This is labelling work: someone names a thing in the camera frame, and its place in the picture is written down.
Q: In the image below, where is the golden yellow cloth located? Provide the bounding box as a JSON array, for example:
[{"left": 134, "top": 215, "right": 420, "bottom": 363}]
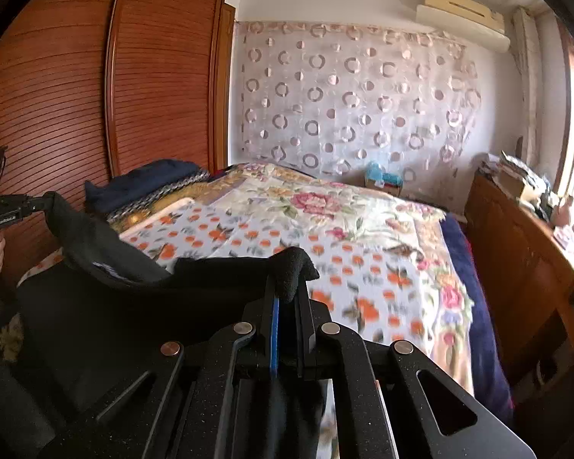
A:
[{"left": 108, "top": 196, "right": 221, "bottom": 237}]

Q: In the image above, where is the blue plastic bag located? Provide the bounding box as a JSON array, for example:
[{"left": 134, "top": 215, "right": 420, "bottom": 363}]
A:
[{"left": 366, "top": 161, "right": 405, "bottom": 187}]

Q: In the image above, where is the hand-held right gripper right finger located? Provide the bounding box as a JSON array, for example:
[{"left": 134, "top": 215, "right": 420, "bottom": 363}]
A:
[{"left": 292, "top": 288, "right": 536, "bottom": 459}]

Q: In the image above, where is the black t-shirt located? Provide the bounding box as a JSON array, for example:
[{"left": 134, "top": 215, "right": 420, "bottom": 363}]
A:
[{"left": 14, "top": 191, "right": 333, "bottom": 459}]

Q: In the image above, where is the cream wall air conditioner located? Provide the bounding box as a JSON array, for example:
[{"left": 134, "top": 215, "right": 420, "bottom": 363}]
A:
[{"left": 415, "top": 0, "right": 512, "bottom": 52}]

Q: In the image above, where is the brown slatted wooden wardrobe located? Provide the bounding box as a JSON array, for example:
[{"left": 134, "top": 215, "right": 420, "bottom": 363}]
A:
[{"left": 0, "top": 0, "right": 239, "bottom": 292}]

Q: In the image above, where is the cardboard box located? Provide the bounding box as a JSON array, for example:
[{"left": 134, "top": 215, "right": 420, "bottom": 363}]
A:
[{"left": 364, "top": 177, "right": 403, "bottom": 198}]

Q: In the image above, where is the grey patterned folded cloth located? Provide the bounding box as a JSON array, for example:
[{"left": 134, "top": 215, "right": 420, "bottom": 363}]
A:
[{"left": 108, "top": 168, "right": 211, "bottom": 223}]

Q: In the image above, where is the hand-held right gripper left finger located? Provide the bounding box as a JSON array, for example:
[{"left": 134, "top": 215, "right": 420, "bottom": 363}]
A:
[{"left": 38, "top": 280, "right": 281, "bottom": 459}]

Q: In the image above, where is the sheer circle-print curtain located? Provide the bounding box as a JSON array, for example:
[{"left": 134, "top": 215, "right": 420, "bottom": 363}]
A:
[{"left": 234, "top": 21, "right": 481, "bottom": 188}]

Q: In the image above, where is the long wooden cabinet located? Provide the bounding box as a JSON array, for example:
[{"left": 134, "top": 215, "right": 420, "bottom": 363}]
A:
[{"left": 464, "top": 172, "right": 574, "bottom": 393}]

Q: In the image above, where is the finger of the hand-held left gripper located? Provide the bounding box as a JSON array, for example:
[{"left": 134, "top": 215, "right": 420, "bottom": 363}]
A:
[{"left": 26, "top": 191, "right": 58, "bottom": 216}]

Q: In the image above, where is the tied patterned window curtain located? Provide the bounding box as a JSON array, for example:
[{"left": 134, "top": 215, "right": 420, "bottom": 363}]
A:
[{"left": 512, "top": 7, "right": 552, "bottom": 163}]

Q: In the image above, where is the orange-print bed sheet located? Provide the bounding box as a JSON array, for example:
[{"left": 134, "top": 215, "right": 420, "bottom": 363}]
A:
[{"left": 16, "top": 196, "right": 460, "bottom": 459}]

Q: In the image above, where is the pink bottle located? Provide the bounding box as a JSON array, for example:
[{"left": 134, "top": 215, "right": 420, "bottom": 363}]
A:
[{"left": 555, "top": 196, "right": 574, "bottom": 226}]

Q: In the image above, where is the navy blue blanket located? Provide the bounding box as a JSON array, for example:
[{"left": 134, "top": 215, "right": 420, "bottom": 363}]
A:
[{"left": 439, "top": 215, "right": 515, "bottom": 422}]

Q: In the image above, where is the navy folded cloth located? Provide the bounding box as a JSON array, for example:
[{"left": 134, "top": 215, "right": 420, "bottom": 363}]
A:
[{"left": 85, "top": 159, "right": 202, "bottom": 213}]

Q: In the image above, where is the pile of papers and books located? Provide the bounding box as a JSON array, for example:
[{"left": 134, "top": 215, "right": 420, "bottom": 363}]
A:
[{"left": 478, "top": 150, "right": 552, "bottom": 202}]

